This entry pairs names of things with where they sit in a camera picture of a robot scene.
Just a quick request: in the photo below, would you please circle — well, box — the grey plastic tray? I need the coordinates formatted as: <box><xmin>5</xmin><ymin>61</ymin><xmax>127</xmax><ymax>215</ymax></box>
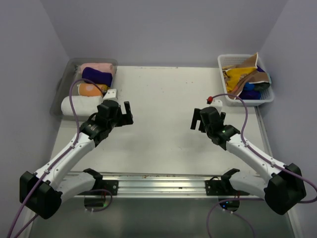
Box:
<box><xmin>50</xmin><ymin>58</ymin><xmax>118</xmax><ymax>121</ymax></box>

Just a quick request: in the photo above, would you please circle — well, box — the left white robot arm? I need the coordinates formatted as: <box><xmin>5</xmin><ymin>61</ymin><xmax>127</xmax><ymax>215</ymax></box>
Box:
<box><xmin>19</xmin><ymin>100</ymin><xmax>133</xmax><ymax>219</ymax></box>

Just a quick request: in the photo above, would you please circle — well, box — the white plastic basket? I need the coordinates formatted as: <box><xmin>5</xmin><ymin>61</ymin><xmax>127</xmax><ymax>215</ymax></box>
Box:
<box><xmin>217</xmin><ymin>54</ymin><xmax>274</xmax><ymax>107</ymax></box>

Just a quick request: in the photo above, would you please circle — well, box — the pink rolled towel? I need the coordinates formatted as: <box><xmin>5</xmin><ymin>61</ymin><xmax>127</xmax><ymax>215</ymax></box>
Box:
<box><xmin>80</xmin><ymin>62</ymin><xmax>115</xmax><ymax>75</ymax></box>

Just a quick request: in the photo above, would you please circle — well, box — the white rolled towel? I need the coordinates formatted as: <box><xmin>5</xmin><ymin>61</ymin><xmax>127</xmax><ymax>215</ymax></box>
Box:
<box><xmin>61</xmin><ymin>96</ymin><xmax>103</xmax><ymax>117</ymax></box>

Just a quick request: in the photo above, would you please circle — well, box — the aluminium mounting rail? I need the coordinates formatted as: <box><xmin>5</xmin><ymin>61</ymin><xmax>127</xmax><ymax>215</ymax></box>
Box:
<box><xmin>78</xmin><ymin>172</ymin><xmax>266</xmax><ymax>199</ymax></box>

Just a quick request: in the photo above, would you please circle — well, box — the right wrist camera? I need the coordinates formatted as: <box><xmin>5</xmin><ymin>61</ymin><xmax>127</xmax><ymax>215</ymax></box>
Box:
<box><xmin>207</xmin><ymin>96</ymin><xmax>223</xmax><ymax>107</ymax></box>

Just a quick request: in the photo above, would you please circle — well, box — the brown orange towel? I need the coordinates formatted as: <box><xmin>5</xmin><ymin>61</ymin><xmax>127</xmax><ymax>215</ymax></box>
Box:
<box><xmin>222</xmin><ymin>53</ymin><xmax>271</xmax><ymax>90</ymax></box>

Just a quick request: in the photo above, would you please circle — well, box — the yellow bear towel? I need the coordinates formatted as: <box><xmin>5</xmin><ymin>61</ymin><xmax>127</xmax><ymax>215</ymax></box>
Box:
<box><xmin>222</xmin><ymin>66</ymin><xmax>257</xmax><ymax>93</ymax></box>

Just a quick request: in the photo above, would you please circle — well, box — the purple rolled towel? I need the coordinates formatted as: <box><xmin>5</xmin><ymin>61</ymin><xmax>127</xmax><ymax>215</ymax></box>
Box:
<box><xmin>82</xmin><ymin>67</ymin><xmax>113</xmax><ymax>87</ymax></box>

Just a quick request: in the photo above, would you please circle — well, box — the purple towel in basket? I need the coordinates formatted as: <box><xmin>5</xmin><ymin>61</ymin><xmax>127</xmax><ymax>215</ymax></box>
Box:
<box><xmin>239</xmin><ymin>66</ymin><xmax>271</xmax><ymax>100</ymax></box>

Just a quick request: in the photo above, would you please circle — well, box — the orange rolled towel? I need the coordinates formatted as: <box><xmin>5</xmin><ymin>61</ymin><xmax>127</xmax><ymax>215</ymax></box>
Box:
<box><xmin>77</xmin><ymin>83</ymin><xmax>109</xmax><ymax>97</ymax></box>

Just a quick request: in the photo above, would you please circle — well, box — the blue towel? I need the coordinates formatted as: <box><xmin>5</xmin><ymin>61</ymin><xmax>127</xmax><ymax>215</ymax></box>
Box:
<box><xmin>243</xmin><ymin>82</ymin><xmax>255</xmax><ymax>91</ymax></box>

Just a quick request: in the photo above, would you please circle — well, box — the dark green towel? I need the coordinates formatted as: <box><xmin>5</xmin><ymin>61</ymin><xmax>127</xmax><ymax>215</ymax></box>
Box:
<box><xmin>253</xmin><ymin>82</ymin><xmax>270</xmax><ymax>92</ymax></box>

